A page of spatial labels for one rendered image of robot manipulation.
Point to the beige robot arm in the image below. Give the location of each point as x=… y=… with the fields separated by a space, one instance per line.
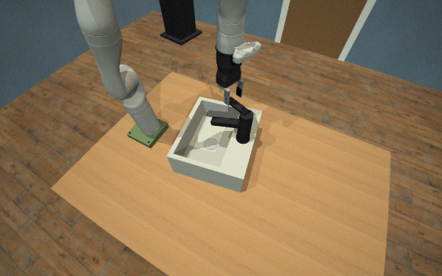
x=98 y=23

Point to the black mixer tap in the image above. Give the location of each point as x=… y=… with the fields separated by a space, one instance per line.
x=244 y=123

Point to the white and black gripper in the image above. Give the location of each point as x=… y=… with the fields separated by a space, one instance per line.
x=231 y=51

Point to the white square sink basin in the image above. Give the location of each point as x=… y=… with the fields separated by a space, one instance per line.
x=211 y=153

